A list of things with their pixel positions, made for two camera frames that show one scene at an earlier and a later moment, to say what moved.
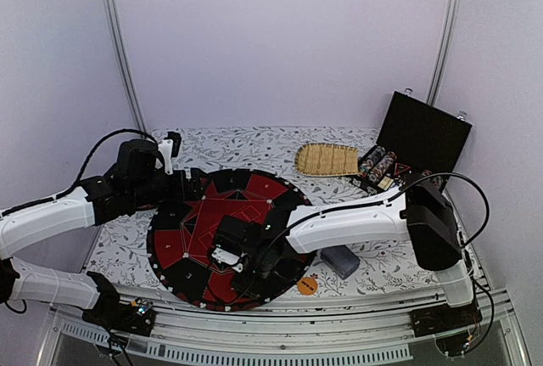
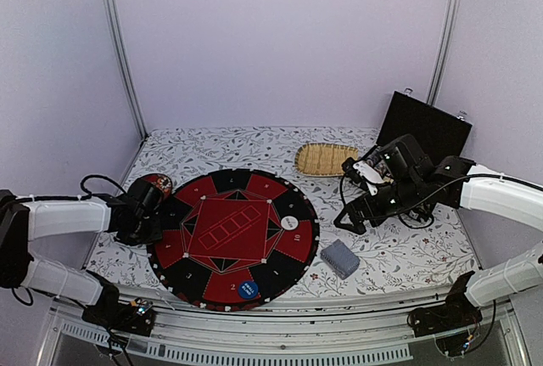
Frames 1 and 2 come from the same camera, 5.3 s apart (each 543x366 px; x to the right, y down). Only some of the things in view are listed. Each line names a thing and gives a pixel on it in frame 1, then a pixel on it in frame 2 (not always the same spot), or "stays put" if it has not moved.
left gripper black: x=196 y=192 -> x=155 y=234
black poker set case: x=419 y=137 stays put
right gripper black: x=249 y=289 -> x=359 y=228
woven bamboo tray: x=327 y=160 stays put
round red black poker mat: x=180 y=235 stays put
